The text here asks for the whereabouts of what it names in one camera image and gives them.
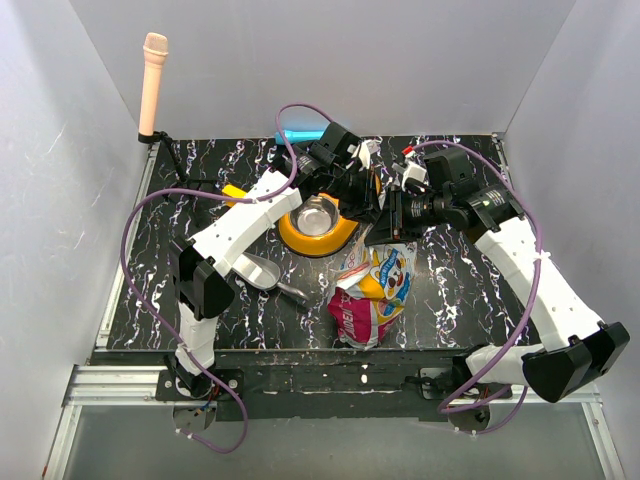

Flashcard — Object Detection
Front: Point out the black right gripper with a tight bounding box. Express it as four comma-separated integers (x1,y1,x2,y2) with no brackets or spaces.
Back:
362,185,450,247

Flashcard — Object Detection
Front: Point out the pink white pet food bag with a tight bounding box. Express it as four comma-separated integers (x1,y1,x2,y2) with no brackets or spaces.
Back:
327,234,417,350

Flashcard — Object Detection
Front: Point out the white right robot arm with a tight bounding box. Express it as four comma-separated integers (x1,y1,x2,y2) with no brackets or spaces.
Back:
365,180,630,403

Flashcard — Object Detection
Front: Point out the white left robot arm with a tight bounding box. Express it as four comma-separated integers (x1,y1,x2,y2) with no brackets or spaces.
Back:
168,142,381,400

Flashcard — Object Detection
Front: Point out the yellow double pet bowl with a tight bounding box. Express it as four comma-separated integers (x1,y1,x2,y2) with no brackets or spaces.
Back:
277,193,367,258

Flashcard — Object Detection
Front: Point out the cyan flashlight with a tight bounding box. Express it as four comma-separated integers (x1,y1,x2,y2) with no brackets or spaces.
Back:
274,129,324,145

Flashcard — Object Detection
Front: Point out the silver metal scoop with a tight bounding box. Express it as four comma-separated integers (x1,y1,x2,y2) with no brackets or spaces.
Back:
232,253,309,301

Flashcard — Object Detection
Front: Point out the yellow toy brick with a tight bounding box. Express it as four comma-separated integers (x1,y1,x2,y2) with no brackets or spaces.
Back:
221,184,256,207

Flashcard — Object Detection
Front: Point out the pink microphone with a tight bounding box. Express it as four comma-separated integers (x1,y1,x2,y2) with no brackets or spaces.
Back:
138,32,169,144

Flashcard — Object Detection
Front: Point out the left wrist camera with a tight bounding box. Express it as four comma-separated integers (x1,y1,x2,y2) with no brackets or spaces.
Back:
310,122,371,169

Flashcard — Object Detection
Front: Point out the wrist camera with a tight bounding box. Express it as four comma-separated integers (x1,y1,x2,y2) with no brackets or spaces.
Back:
392,148,474,195
310,122,371,169

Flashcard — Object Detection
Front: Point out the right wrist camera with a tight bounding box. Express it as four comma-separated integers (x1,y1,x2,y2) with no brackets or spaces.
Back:
392,148,474,195

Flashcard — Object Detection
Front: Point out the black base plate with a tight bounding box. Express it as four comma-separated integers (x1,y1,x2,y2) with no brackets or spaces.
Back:
89,346,526,424

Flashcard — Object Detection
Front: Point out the aluminium frame rail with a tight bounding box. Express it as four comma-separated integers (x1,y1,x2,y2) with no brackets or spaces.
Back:
42,144,166,480

